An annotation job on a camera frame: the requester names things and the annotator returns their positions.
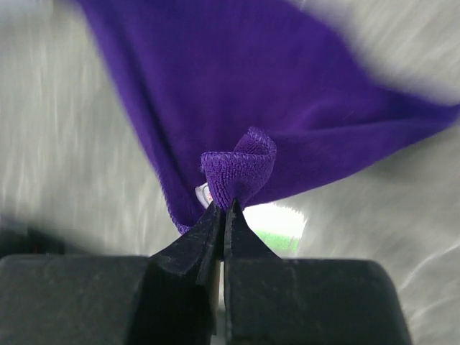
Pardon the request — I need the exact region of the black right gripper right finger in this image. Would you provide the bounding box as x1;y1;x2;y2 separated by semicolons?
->
224;202;412;345

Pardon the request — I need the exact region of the purple towel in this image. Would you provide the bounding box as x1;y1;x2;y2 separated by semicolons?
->
80;1;459;233

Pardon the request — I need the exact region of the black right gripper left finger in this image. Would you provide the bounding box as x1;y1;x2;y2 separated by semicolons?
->
1;206;221;344

